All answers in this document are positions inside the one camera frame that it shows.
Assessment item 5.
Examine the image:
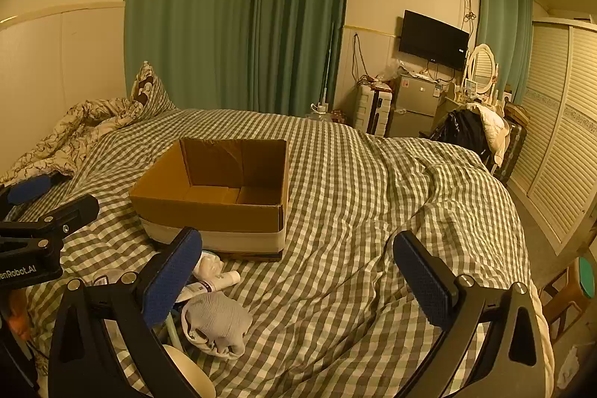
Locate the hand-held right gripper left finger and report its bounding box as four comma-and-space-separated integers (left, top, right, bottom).
48, 227, 203, 398

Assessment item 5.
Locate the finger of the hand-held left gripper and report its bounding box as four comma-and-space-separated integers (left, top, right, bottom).
0, 194, 101, 247
0, 173, 71, 222

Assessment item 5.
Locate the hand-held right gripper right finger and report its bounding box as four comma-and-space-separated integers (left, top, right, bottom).
393, 231, 546, 398

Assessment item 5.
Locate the white lumpy toy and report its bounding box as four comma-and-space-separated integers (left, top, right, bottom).
193, 253, 224, 280

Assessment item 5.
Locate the white tube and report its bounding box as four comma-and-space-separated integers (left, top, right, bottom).
177, 270, 241, 301

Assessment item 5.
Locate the pale green plastic clip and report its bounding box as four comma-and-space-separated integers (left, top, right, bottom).
165, 309, 187, 352

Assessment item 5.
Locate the light grey knitted sock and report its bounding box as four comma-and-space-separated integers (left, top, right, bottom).
181, 292, 253, 357

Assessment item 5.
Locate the clear plastic packet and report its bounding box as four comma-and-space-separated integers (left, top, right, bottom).
92, 269, 136, 287

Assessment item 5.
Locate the cardboard box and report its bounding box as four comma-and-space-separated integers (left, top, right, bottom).
129, 138, 289, 263

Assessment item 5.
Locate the white round bowl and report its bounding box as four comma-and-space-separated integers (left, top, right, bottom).
161, 344, 216, 398

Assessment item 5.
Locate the person's left hand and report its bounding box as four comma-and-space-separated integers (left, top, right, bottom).
2, 288, 33, 340

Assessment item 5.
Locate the floral quilt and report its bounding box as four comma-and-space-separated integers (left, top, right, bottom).
0, 97, 145, 189

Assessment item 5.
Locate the checked bed sheet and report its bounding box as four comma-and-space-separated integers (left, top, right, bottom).
0, 108, 556, 398

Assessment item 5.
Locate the checked pillow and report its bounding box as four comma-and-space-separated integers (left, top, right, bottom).
129, 61, 178, 119

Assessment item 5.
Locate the wooden chair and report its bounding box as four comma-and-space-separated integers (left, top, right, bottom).
541, 239, 597, 343

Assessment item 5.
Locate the dark suitcase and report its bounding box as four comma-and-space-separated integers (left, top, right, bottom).
492, 118, 528, 187

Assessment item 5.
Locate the white jacket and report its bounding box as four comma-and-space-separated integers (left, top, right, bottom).
466, 102, 509, 168

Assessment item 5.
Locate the grey small fridge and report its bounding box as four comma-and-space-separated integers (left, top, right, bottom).
387, 74, 446, 140

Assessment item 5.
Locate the wooden dressing table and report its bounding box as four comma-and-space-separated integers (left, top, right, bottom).
443, 93, 473, 115

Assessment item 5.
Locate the clear water jug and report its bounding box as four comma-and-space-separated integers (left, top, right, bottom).
305, 102, 334, 125

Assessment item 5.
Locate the white louvred wardrobe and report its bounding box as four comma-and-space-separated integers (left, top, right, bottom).
506, 18, 597, 259

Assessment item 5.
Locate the clear plastic bag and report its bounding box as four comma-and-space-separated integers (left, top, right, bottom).
375, 57, 411, 84

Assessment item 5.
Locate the white oval mirror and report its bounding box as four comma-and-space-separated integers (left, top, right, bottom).
466, 44, 501, 95

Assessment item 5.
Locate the wide green curtain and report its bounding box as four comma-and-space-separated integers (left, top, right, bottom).
124, 0, 262, 112

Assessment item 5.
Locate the thin white pole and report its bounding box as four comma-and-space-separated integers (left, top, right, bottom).
322, 22, 337, 110

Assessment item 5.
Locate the narrow green curtain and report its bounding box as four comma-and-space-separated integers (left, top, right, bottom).
476, 0, 535, 93

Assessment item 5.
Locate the hanging wall cable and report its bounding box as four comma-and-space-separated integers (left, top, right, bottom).
351, 33, 369, 82

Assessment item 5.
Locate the black wall television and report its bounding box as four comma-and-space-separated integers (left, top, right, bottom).
398, 10, 470, 71

